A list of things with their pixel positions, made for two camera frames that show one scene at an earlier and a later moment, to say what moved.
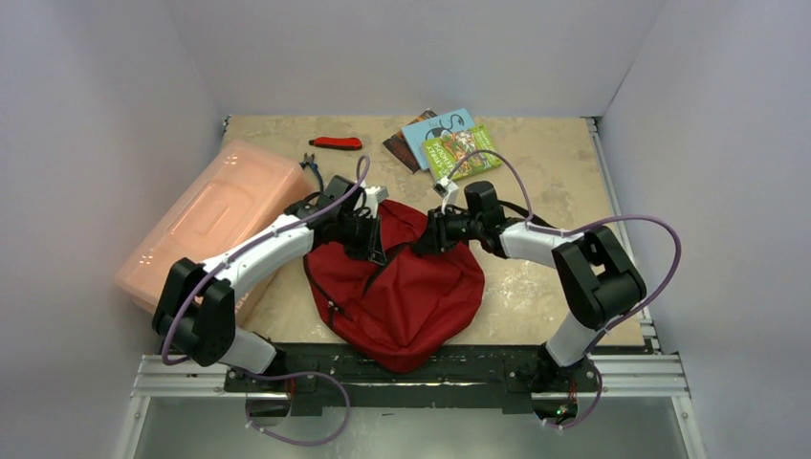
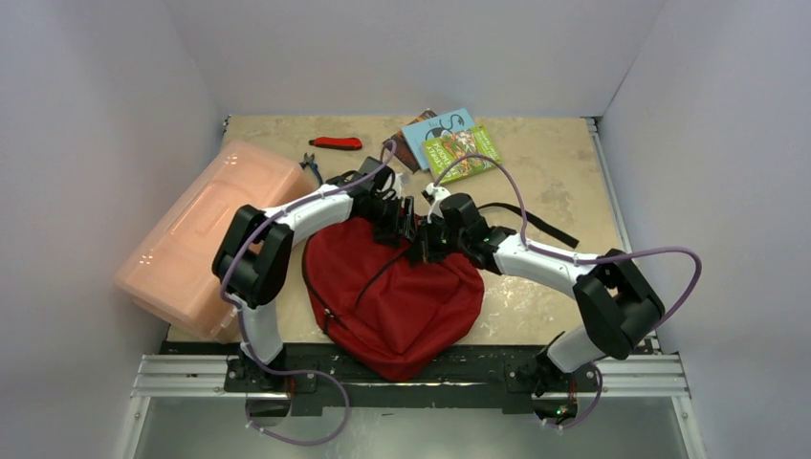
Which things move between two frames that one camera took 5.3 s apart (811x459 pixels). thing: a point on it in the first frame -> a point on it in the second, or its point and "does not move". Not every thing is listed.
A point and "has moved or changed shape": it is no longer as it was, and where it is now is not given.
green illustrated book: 445,151 does not move
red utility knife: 347,143 does not move
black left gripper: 372,249 -> 401,224
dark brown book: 398,145 does not move
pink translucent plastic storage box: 246,190 does not move
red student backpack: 402,313 has moved or changed shape
